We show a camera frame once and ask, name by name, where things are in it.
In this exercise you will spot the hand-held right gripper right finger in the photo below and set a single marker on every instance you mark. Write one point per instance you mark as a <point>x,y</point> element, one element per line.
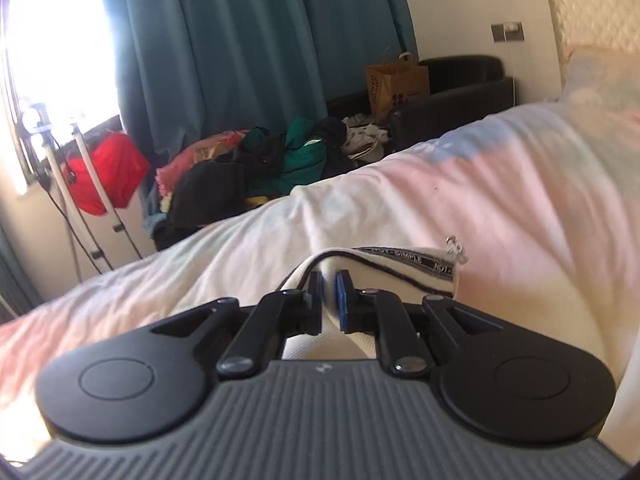
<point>343,305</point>

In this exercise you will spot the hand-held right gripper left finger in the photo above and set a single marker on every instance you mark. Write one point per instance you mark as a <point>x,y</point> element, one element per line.
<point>316,310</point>

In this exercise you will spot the cream garment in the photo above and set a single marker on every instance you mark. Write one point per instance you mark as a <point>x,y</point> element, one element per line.
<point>395,267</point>

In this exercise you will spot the green clothes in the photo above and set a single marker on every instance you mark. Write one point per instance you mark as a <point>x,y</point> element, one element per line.
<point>300,155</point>

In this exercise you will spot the black clothes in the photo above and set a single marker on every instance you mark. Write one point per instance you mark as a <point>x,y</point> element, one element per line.
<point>220,185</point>

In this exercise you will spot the white patterned clothes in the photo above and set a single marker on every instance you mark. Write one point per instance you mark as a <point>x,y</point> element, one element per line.
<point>365,140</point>

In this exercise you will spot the pink clothes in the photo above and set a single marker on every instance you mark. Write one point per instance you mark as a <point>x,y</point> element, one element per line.
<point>200,152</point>

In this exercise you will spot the bed with pink sheet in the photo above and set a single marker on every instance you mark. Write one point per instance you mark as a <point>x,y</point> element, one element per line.
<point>500,200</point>

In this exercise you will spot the brown paper bag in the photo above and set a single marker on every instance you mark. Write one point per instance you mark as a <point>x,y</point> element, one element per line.
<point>397,85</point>

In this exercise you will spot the red bag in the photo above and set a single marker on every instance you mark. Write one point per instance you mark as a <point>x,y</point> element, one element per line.
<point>115,170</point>

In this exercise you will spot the black armchair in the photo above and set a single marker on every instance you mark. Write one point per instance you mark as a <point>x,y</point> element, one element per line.
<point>460,75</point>

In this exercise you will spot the wide teal curtain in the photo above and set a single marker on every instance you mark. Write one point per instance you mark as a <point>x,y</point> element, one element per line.
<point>250,35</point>

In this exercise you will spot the garment steamer stand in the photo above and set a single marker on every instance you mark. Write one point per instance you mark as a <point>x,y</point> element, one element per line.
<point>36,119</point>

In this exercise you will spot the pastel pillow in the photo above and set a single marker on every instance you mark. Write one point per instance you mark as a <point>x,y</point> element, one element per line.
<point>600,75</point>

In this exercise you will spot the window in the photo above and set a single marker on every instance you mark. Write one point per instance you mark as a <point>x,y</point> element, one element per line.
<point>60,35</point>

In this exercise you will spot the white quilted headboard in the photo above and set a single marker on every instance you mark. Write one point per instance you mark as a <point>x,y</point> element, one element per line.
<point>590,10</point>

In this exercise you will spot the metal wall switch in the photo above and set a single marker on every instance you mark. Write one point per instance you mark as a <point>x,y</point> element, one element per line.
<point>507,31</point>

